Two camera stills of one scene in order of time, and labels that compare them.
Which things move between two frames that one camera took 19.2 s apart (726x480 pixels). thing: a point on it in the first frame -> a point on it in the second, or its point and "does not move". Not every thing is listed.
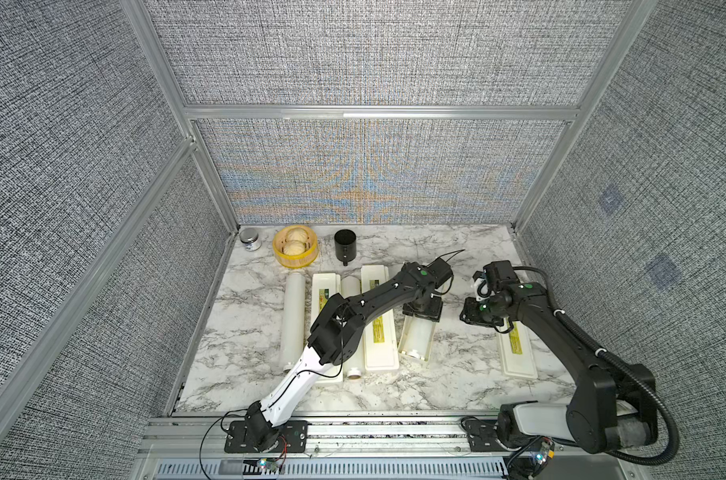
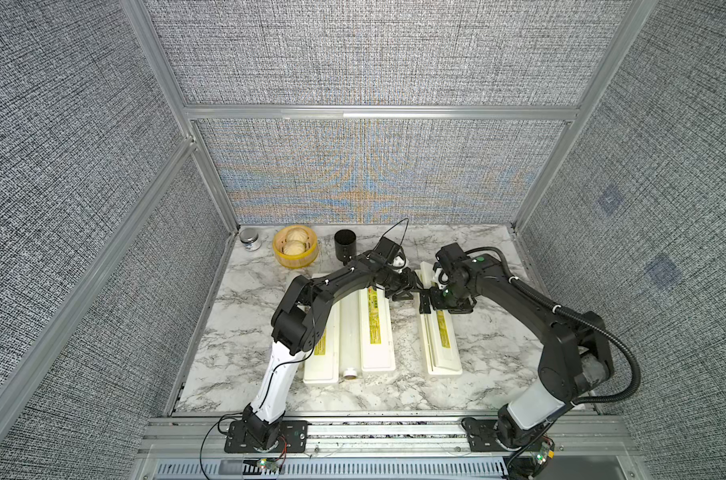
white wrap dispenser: (380, 334) does not move
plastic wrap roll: (351, 287) does not move
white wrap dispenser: (518, 356) -> (439, 334)
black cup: (345, 241) does not move
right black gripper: (469, 315) -> (433, 295)
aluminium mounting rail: (206, 435) does not move
